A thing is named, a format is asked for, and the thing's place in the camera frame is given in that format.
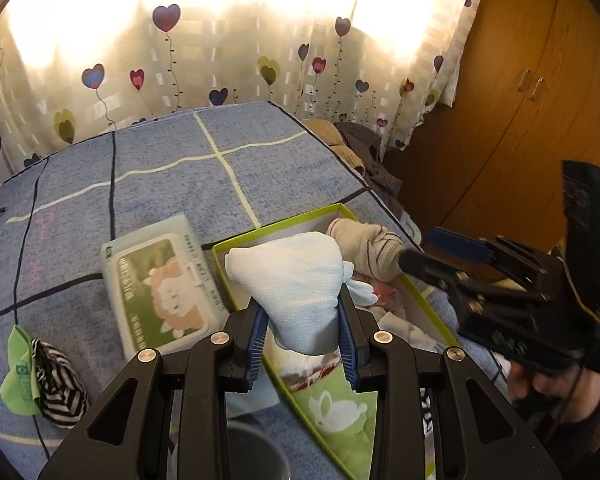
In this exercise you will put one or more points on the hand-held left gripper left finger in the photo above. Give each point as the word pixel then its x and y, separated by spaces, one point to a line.
pixel 255 340

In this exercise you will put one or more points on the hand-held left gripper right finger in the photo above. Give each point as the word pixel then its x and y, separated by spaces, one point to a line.
pixel 347 340

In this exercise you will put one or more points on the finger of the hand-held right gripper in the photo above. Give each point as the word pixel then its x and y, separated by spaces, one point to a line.
pixel 425 262
pixel 460 242

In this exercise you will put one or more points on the pink white sock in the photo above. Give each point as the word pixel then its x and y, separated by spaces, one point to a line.
pixel 385 292

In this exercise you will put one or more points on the beige sock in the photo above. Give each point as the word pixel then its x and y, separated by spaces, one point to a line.
pixel 365 245

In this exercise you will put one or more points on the pale blue-white sock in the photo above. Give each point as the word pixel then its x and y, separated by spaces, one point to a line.
pixel 290 285

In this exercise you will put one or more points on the long green cardboard box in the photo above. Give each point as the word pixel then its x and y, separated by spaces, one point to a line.
pixel 280 230

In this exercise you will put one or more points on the person's right forearm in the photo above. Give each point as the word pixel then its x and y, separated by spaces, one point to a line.
pixel 595 432

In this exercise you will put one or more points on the person's right hand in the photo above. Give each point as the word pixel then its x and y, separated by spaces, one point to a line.
pixel 555 395

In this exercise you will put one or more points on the dark checked clothes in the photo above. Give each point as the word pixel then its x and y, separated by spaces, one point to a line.
pixel 380 175

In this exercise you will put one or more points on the black white striped sock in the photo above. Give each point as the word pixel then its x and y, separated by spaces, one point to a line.
pixel 426 410
pixel 60 390

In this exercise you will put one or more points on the wet wipes pack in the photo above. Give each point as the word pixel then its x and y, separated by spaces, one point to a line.
pixel 165 285

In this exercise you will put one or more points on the clear round plastic container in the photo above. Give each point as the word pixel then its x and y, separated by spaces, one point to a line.
pixel 255 455

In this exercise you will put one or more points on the wooden wardrobe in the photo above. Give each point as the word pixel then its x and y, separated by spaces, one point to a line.
pixel 505 110

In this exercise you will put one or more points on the tan cloth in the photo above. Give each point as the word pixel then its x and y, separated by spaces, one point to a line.
pixel 330 135

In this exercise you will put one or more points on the blue plaid blanket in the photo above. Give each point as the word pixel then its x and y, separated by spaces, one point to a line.
pixel 155 185

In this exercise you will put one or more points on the green sock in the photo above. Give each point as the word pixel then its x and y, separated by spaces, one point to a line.
pixel 20 380

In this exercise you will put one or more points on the heart print curtain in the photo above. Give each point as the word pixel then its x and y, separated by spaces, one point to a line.
pixel 230 60

